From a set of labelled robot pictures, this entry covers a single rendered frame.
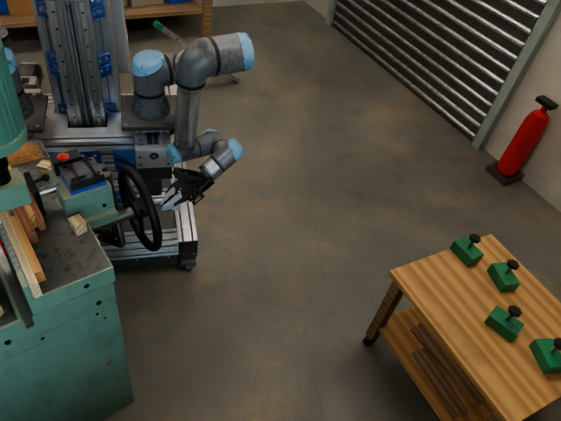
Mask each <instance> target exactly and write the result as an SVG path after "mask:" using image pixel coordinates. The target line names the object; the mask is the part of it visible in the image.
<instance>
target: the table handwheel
mask: <svg viewBox="0 0 561 421"><path fill-rule="evenodd" d="M127 176H128V177H129V178H130V179H131V180H132V181H133V182H134V184H135V186H136V188H137V189H138V191H139V193H140V195H141V197H142V199H139V200H138V198H137V196H136V194H135V193H134V190H133V188H132V186H131V184H130V183H129V179H128V177H127ZM118 185H119V193H120V197H121V201H122V203H123V206H124V209H122V210H117V212H118V217H119V218H118V219H116V220H113V221H109V222H107V223H104V224H102V225H99V226H95V227H93V228H91V229H92V231H97V230H100V229H103V228H105V227H107V226H111V225H114V224H117V223H119V222H121V221H126V220H129V223H130V225H131V226H132V228H133V230H134V233H135V235H136V236H137V237H138V238H139V240H140V242H141V243H142V244H143V246H144V247H145V248H146V249H147V250H149V251H152V252H155V251H158V250H159V249H160V247H161V246H162V241H163V235H162V228H161V224H160V220H159V214H158V211H157V209H156V206H155V204H154V200H153V198H152V196H151V194H150V192H149V189H148V187H147V185H146V184H145V183H144V181H143V179H142V177H141V176H140V175H139V173H138V172H137V171H136V170H135V169H134V168H133V167H131V166H129V165H124V166H122V167H121V168H120V169H119V172H118ZM129 195H130V197H131V199H132V202H130V198H129ZM146 216H148V217H149V220H150V223H151V227H152V232H153V242H152V241H151V240H150V239H149V238H148V237H147V236H146V235H145V233H144V218H145V217H146Z"/></svg>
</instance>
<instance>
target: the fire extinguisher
mask: <svg viewBox="0 0 561 421"><path fill-rule="evenodd" d="M535 101H536V102H538V103H539V104H541V105H542V107H541V109H535V110H534V111H532V112H531V113H530V114H529V115H527V116H526V117H525V119H524V120H523V122H522V123H521V125H520V127H519V128H518V131H517V132H516V134H515V135H514V137H513V139H512V140H511V142H510V144H509V145H508V147H507V149H506V150H505V151H504V153H503V155H502V157H501V159H500V160H499V162H495V163H492V164H490V165H488V166H487V168H486V169H485V170H486V171H487V172H488V173H489V174H490V175H491V176H492V177H493V178H495V179H496V180H497V181H498V182H499V183H501V184H502V185H503V186H505V185H509V184H512V183H514V182H517V181H520V180H522V178H523V177H524V176H525V174H524V173H523V172H521V171H520V170H519V169H520V167H521V166H522V164H523V162H524V161H525V160H526V159H527V157H528V155H529V153H530V152H531V150H532V149H533V147H534V146H535V145H536V143H537V142H538V140H539V138H540V137H541V135H542V134H543V132H544V131H545V129H546V128H547V126H548V118H549V115H548V114H547V113H546V112H547V111H548V110H554V109H557V107H558V104H556V103H555V102H553V101H552V100H551V99H549V98H548V97H546V96H545V95H541V96H538V97H537V98H536V99H535Z"/></svg>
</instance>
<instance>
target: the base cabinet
mask: <svg viewBox="0 0 561 421"><path fill-rule="evenodd" d="M133 402H134V395H133V390H132V385H131V380H130V376H129V367H128V362H127V357H126V352H125V347H124V339H123V333H122V329H121V324H120V319H119V310H118V305H117V301H114V302H111V303H110V304H107V305H105V306H103V307H100V308H98V309H96V310H93V311H91V312H89V313H86V314H84V315H82V316H80V317H77V318H75V319H73V320H71V321H69V322H65V323H64V324H62V325H59V326H57V327H55V328H52V329H50V330H48V331H46V332H43V333H41V334H38V335H37V336H35V337H31V338H29V339H28V340H25V341H23V342H20V343H18V344H16V345H14V346H12V347H9V348H7V349H4V350H2V351H1V352H0V421H101V420H103V419H105V418H107V417H108V416H110V415H112V414H113V413H116V412H118V411H119V410H120V409H122V408H125V407H126V406H128V405H130V404H131V403H133Z"/></svg>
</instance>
